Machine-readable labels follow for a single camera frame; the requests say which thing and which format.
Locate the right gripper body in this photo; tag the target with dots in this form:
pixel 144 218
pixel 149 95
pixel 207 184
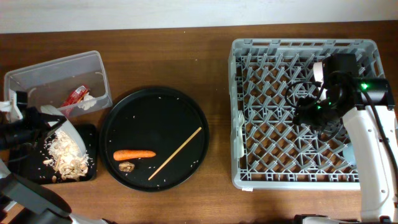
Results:
pixel 316 114

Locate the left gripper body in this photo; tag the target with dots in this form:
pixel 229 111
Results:
pixel 26 130

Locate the grey plate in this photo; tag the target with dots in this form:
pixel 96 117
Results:
pixel 67 128

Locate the food scraps rice and pasta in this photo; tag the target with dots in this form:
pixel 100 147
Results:
pixel 62 155

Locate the red snack wrapper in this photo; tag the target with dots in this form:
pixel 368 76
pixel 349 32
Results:
pixel 74 97

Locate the white tissue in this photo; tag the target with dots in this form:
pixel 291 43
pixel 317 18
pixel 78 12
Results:
pixel 87 102

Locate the light blue cup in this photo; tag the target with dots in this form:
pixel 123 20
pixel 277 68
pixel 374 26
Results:
pixel 348 154

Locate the orange carrot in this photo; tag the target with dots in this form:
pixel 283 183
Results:
pixel 124 155

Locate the brown walnut piece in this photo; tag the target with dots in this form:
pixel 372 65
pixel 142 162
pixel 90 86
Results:
pixel 126 167

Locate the white plastic fork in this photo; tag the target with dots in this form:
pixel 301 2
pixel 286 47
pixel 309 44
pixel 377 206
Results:
pixel 240 134

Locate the pink-white bowl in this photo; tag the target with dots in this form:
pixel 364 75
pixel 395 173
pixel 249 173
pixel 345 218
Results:
pixel 318 76

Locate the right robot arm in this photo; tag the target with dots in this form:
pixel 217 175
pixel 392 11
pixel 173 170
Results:
pixel 364 106

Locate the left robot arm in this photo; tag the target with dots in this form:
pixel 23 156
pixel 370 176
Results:
pixel 41 205

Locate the clear plastic waste bin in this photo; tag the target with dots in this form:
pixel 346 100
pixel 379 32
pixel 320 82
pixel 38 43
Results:
pixel 50 83

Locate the grey dishwasher rack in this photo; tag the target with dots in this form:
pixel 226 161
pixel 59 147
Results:
pixel 266 77

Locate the black rectangular tray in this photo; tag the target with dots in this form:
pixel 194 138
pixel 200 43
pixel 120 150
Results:
pixel 29 163

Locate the round black serving tray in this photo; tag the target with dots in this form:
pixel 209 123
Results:
pixel 158 120

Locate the wooden chopstick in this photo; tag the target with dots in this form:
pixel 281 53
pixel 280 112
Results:
pixel 175 153

